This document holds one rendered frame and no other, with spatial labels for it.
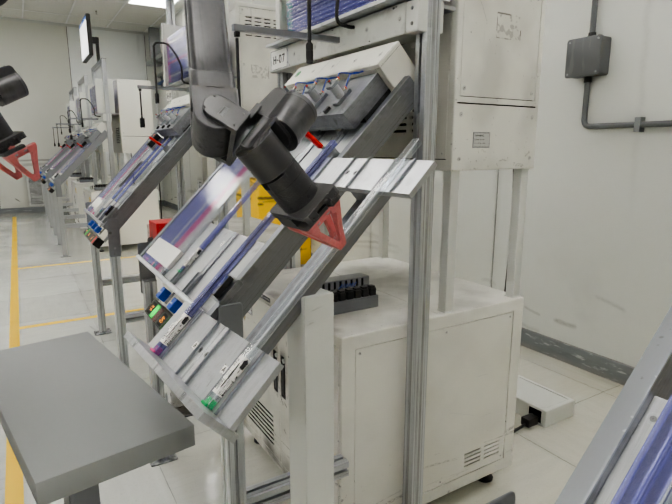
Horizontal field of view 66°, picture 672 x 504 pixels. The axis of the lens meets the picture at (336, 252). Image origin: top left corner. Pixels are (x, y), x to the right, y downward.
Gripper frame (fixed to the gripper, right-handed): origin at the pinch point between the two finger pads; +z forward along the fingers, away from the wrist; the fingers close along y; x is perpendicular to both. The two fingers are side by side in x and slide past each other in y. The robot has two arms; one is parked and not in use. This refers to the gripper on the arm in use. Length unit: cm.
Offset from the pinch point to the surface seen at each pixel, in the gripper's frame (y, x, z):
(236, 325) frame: 29.5, 16.7, 12.9
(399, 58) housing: 33, -53, 2
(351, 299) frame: 47, -10, 45
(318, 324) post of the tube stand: 8.0, 9.1, 12.6
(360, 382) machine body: 32, 7, 52
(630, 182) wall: 51, -140, 128
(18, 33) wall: 914, -151, -115
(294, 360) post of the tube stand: 11.4, 15.8, 15.9
